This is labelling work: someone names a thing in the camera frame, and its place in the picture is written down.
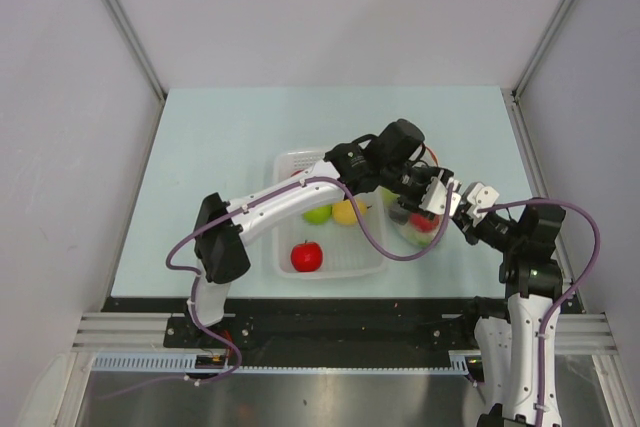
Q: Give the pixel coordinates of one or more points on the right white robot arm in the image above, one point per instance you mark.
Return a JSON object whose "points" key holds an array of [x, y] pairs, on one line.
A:
{"points": [[516, 335]]}

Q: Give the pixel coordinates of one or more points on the left aluminium frame post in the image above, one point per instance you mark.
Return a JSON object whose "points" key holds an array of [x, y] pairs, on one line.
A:
{"points": [[132, 42]]}

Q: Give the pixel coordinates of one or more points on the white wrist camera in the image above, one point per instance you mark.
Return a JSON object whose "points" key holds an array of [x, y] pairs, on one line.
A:
{"points": [[441, 199], [478, 197]]}

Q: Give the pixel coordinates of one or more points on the clear orange zip bag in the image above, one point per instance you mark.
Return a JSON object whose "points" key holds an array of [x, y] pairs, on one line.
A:
{"points": [[418, 239]]}

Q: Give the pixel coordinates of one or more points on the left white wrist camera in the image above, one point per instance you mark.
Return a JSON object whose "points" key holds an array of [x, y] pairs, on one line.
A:
{"points": [[441, 199]]}

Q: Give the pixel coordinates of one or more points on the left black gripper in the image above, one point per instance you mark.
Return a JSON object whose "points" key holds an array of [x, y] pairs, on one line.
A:
{"points": [[427, 174]]}

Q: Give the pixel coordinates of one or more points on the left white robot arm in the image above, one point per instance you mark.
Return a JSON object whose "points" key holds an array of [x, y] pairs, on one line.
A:
{"points": [[225, 229]]}

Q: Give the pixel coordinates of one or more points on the small red pepper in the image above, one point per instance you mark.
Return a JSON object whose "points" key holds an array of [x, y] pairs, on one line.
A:
{"points": [[306, 257]]}

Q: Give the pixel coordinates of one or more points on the clear plastic basket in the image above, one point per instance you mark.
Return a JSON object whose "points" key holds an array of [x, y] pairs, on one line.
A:
{"points": [[346, 250]]}

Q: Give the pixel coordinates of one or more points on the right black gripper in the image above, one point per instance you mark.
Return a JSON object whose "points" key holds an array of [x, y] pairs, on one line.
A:
{"points": [[465, 222]]}

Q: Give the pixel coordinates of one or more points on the aluminium frame post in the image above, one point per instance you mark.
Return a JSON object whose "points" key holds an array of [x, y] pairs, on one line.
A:
{"points": [[550, 32], [132, 42]]}

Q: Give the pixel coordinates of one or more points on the right aluminium frame post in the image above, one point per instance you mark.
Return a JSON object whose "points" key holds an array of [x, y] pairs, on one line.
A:
{"points": [[550, 32]]}

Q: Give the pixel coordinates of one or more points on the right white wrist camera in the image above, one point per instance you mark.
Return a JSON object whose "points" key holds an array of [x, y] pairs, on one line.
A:
{"points": [[478, 197]]}

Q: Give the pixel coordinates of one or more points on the dark purple fruit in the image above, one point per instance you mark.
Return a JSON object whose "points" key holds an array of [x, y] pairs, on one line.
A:
{"points": [[398, 215]]}

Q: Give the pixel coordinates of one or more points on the yellow lemon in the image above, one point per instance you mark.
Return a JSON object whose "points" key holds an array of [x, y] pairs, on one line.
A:
{"points": [[343, 213]]}

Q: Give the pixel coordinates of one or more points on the green apple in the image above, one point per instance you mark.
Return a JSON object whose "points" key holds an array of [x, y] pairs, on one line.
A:
{"points": [[319, 215], [387, 196]]}

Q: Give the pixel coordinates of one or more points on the white cable duct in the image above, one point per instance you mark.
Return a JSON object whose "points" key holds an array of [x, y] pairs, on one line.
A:
{"points": [[183, 363]]}

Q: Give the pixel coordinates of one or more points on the light blue table mat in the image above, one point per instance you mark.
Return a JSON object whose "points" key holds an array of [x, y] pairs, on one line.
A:
{"points": [[225, 141]]}

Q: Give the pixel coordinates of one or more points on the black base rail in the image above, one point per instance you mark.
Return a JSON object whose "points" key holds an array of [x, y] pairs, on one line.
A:
{"points": [[332, 333]]}

